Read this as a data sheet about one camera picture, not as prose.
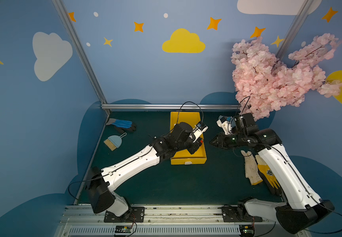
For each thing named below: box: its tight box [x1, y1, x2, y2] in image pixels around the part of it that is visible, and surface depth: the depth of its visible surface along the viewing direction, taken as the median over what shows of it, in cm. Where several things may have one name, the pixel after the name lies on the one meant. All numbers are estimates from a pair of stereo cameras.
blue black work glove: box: [105, 118, 137, 134], surface depth 113 cm
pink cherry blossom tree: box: [230, 33, 342, 121], surface depth 67 cm
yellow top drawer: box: [170, 133, 208, 165], surface depth 75 cm
